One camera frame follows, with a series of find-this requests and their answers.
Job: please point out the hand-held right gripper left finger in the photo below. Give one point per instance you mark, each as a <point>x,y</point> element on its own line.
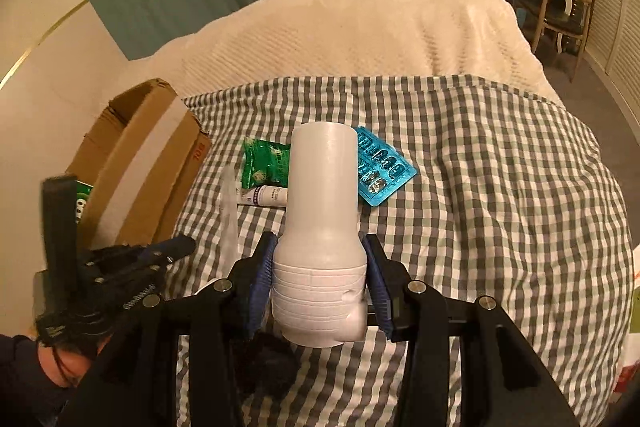
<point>262,287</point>

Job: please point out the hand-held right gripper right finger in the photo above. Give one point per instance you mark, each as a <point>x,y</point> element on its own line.
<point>377,292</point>

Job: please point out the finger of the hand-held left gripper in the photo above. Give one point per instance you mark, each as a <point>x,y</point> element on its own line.
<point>170,249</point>

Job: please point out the green and white carton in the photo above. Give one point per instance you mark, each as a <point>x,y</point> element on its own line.
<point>82,202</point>

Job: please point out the brown cardboard box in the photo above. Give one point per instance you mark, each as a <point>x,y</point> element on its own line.
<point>150,167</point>

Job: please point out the white plastic container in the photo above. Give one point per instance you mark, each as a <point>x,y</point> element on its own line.
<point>322,207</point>

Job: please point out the person's left forearm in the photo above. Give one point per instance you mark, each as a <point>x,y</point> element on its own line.
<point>30,382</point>

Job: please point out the dark fuzzy cloth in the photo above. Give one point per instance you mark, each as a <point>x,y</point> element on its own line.
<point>270,367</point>

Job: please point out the white ointment tube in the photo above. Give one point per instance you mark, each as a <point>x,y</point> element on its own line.
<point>267,196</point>

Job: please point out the green foil packet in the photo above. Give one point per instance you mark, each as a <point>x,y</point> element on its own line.
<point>265,162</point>

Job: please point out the teal blister pack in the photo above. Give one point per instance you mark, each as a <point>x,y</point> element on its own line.
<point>385,167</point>

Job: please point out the checkered blanket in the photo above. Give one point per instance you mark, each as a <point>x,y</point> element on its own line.
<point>500,207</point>

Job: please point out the cream textured blanket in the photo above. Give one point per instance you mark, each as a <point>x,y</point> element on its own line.
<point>350,22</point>

